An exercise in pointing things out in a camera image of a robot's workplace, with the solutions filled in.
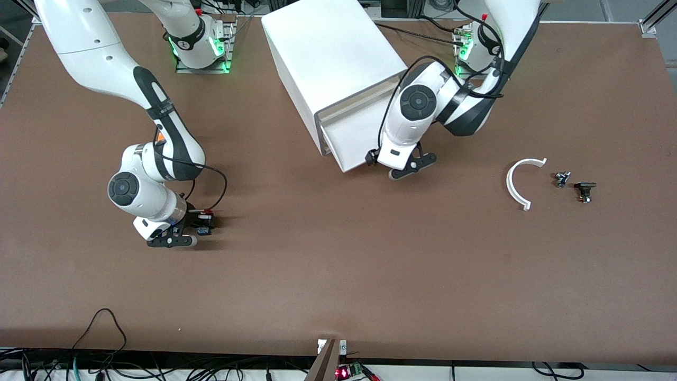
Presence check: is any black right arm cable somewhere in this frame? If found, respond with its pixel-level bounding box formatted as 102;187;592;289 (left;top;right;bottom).
154;124;228;212

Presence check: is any orange push button blue base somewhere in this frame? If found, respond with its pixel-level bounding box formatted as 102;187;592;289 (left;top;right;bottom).
193;210;214;237

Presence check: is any black cable behind cabinet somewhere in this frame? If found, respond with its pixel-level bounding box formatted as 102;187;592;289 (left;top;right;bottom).
370;16;469;43

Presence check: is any red display circuit board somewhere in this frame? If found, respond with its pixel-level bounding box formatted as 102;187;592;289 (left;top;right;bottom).
334;362;367;381

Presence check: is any white curved plastic arc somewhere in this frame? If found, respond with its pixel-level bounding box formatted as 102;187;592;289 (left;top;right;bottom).
506;157;548;212

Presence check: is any small black button part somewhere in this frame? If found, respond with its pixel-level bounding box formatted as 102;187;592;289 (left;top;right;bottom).
574;181;597;204

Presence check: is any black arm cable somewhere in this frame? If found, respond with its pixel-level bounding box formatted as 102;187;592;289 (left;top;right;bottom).
154;124;228;212
378;0;511;151

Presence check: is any aluminium frame corner profile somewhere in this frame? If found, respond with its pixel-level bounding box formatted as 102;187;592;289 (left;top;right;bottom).
638;0;677;37
21;0;44;25

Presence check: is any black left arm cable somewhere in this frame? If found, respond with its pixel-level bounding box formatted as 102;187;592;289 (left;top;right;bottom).
378;0;511;151

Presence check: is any black looped table cable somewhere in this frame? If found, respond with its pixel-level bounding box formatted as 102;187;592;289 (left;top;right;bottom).
70;308;128;354

